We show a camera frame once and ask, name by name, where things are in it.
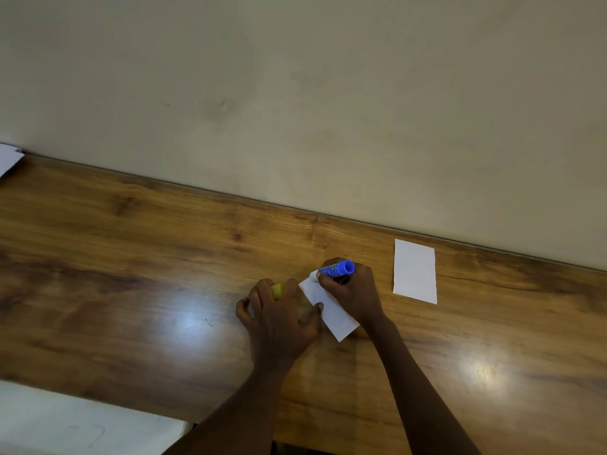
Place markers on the blue glue stick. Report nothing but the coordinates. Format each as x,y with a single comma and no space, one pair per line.
342,268

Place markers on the person's right fingers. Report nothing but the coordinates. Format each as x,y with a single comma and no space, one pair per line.
332,285

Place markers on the person's left forearm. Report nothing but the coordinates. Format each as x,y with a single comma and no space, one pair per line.
237,412

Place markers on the person's right hand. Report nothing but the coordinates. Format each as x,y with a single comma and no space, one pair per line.
358,296

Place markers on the yellow glue stick cap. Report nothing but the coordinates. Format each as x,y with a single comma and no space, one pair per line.
277,291

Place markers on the person's left middle finger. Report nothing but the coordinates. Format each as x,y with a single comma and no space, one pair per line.
265,289

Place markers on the person's left thumb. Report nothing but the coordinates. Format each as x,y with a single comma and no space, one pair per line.
314,313

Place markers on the person's left little finger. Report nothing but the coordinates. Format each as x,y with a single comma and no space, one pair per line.
242,312

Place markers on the white paper sheet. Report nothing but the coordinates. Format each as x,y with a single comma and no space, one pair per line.
415,272
7,158

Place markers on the person's left hand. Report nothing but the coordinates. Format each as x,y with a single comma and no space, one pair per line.
280,326

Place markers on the small white paper strip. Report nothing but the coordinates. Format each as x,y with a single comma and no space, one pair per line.
334,317

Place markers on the person's right forearm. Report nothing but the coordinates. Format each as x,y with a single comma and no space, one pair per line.
417,388

